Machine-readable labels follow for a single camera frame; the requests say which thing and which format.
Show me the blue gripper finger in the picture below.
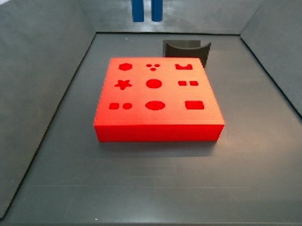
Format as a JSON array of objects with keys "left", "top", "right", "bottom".
[
  {"left": 131, "top": 0, "right": 145, "bottom": 22},
  {"left": 151, "top": 0, "right": 163, "bottom": 22}
]

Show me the dark grey curved object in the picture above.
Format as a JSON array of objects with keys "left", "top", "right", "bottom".
[{"left": 163, "top": 40, "right": 211, "bottom": 65}]

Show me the red shape-sorting block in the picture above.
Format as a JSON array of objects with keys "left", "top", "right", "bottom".
[{"left": 94, "top": 57, "right": 225, "bottom": 141}]

